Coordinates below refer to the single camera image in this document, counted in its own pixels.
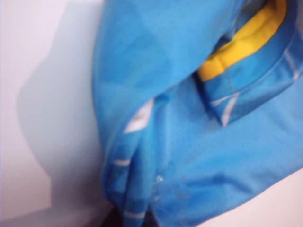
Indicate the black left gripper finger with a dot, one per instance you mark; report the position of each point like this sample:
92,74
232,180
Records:
111,217

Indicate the blue white yellow soccer jersey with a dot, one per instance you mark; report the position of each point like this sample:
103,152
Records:
189,113

